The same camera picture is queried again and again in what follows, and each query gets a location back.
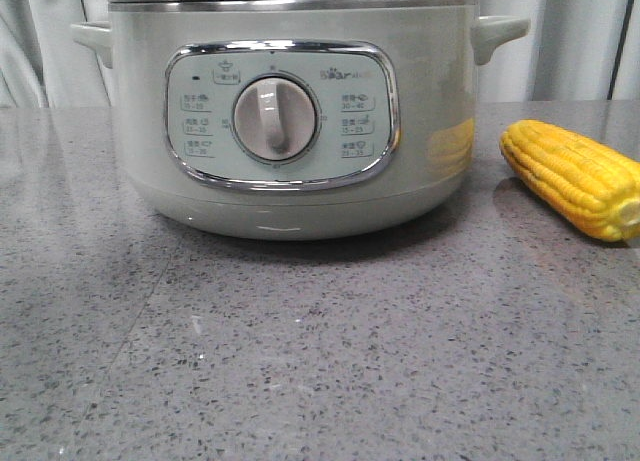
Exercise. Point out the white pleated curtain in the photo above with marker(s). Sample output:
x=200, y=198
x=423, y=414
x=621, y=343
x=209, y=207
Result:
x=575, y=50

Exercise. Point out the pale green electric cooking pot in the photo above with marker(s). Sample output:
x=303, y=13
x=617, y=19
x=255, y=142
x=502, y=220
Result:
x=393, y=89

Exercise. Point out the yellow corn cob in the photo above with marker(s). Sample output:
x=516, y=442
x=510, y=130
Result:
x=593, y=186

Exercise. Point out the beige round timer knob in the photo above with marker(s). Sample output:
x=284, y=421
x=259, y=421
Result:
x=274, y=118

